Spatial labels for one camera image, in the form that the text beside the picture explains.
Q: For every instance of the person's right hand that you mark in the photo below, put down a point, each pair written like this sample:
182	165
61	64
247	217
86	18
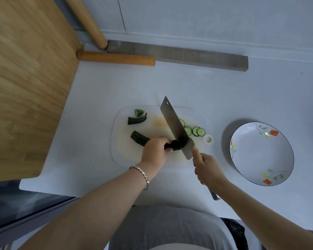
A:
210	171

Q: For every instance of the person's left hand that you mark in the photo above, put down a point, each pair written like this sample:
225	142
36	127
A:
154	153

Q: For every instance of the dark green cucumber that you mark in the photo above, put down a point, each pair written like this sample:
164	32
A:
138	137

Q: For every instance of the translucent plastic cutting board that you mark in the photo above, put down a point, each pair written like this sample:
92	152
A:
125	153

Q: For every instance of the cucumber stem tip piece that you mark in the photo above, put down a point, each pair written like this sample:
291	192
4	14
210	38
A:
135	120

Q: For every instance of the steel cleaver knife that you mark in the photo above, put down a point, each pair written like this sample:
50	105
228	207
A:
172	119

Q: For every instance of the pile of cucumber slices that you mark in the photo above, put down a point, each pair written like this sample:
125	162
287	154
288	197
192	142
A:
200	131

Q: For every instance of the striped cucumber end piece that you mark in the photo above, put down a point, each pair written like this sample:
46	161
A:
139	112

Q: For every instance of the white floral plate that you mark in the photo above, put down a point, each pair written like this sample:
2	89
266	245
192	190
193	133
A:
260	156

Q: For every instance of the person's right forearm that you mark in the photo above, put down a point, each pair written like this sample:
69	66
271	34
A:
271	218

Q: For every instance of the person's left forearm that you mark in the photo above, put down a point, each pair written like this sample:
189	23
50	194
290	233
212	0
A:
94	213

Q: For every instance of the short wooden rolling pin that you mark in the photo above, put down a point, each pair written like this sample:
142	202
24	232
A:
114	58

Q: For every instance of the black trash bag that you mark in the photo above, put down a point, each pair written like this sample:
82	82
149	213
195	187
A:
237	231

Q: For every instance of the grey shirt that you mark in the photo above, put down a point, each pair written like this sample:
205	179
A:
172	226

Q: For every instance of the long grey sharpening stone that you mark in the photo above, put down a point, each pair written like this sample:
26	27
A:
182	55

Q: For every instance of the large wooden cutting board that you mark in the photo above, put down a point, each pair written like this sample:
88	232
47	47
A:
26	93

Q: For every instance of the dark glass panel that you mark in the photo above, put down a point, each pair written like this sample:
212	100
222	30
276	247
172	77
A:
15	205

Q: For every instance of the thick light wooden rolling pin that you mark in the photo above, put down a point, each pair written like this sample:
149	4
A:
86	20

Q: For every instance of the grey pipe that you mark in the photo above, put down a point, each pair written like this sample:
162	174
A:
73	18

